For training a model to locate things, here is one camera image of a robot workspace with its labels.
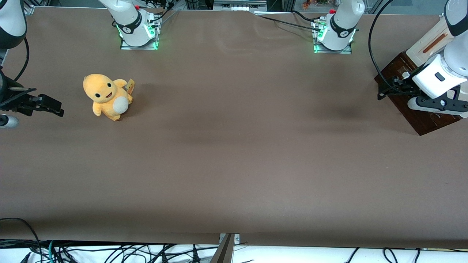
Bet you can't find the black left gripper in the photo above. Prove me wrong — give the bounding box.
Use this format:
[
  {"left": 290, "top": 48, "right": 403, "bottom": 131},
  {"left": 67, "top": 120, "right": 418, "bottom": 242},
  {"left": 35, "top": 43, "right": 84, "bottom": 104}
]
[{"left": 378, "top": 73, "right": 424, "bottom": 100}]

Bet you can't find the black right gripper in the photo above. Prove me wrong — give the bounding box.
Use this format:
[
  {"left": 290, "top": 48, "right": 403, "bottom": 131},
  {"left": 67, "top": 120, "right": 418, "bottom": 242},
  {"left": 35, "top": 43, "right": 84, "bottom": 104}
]
[{"left": 0, "top": 70, "right": 65, "bottom": 118}]

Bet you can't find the dark brown wooden drawer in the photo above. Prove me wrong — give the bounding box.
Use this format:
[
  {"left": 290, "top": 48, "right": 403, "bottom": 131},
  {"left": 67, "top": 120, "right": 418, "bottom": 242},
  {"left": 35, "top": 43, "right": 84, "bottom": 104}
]
[{"left": 375, "top": 64, "right": 443, "bottom": 136}]

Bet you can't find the cream and brown drawer cabinet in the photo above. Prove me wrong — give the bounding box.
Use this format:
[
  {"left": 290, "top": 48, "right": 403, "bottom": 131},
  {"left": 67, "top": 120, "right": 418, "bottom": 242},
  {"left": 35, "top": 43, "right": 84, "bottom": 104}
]
[{"left": 375, "top": 15, "right": 468, "bottom": 136}]

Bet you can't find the yellow plush toy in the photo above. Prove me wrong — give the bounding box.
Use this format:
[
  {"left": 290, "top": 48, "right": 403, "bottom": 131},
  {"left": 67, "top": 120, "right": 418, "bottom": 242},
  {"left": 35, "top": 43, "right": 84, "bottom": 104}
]
[{"left": 83, "top": 73, "right": 135, "bottom": 122}]

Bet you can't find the brown table cover sheet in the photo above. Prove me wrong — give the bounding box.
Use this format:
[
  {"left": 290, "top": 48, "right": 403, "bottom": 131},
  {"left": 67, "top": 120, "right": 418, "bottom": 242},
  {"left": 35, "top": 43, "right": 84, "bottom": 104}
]
[{"left": 0, "top": 7, "right": 468, "bottom": 249}]

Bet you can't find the grey metal power strip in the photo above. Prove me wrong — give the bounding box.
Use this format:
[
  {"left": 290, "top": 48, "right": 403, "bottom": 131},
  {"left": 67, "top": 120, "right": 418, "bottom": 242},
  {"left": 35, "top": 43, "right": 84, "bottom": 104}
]
[{"left": 214, "top": 0, "right": 268, "bottom": 11}]

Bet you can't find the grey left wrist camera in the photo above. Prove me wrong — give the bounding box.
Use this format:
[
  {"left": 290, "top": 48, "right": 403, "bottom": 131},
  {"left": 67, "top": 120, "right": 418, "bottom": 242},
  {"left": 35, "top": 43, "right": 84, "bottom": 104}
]
[{"left": 407, "top": 86, "right": 468, "bottom": 118}]

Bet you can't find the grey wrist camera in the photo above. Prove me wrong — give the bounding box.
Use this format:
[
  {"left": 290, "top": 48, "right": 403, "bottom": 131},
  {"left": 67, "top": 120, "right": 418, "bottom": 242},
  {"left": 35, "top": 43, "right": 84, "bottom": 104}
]
[
  {"left": 0, "top": 114, "right": 19, "bottom": 129},
  {"left": 407, "top": 86, "right": 468, "bottom": 118}
]

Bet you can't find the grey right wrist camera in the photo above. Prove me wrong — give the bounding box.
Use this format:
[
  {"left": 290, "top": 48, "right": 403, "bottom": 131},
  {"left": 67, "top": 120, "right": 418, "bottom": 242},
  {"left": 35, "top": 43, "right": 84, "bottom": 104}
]
[{"left": 0, "top": 114, "right": 19, "bottom": 129}]

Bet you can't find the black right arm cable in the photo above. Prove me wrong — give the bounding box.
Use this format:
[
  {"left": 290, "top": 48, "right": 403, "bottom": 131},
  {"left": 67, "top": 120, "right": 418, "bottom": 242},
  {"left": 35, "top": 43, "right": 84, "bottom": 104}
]
[{"left": 14, "top": 36, "right": 30, "bottom": 81}]

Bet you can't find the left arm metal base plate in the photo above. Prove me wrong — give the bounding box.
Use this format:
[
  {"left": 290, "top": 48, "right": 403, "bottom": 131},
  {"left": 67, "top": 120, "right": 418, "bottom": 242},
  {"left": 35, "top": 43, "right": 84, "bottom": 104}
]
[{"left": 313, "top": 18, "right": 352, "bottom": 54}]

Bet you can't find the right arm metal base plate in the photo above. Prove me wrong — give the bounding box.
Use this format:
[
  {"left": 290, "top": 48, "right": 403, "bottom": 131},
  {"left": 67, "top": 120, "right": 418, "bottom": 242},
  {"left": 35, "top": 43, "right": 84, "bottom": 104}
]
[{"left": 120, "top": 15, "right": 161, "bottom": 50}]

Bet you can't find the short black table cable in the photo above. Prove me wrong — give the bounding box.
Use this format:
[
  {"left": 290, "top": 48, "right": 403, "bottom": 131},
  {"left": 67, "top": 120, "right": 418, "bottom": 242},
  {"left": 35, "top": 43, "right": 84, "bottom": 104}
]
[{"left": 291, "top": 10, "right": 317, "bottom": 22}]

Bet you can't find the black looped cable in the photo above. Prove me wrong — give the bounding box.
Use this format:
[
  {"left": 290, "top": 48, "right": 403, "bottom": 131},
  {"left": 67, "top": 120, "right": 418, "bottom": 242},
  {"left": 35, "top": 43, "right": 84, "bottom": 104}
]
[{"left": 0, "top": 217, "right": 42, "bottom": 263}]

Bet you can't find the long black table cable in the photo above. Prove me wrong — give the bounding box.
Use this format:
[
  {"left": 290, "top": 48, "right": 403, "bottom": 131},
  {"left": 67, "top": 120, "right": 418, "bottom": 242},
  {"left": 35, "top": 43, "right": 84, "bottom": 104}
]
[{"left": 255, "top": 15, "right": 322, "bottom": 31}]

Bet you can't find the black base cable bundle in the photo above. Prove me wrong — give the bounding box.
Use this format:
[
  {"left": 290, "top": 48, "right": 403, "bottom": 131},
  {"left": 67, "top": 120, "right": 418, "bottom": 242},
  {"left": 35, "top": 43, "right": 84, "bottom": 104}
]
[{"left": 146, "top": 0, "right": 185, "bottom": 27}]

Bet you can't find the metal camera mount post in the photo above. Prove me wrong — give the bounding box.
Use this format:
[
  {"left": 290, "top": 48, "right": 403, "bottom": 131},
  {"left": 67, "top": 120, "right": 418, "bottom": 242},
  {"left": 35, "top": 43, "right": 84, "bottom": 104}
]
[{"left": 210, "top": 233, "right": 241, "bottom": 263}]

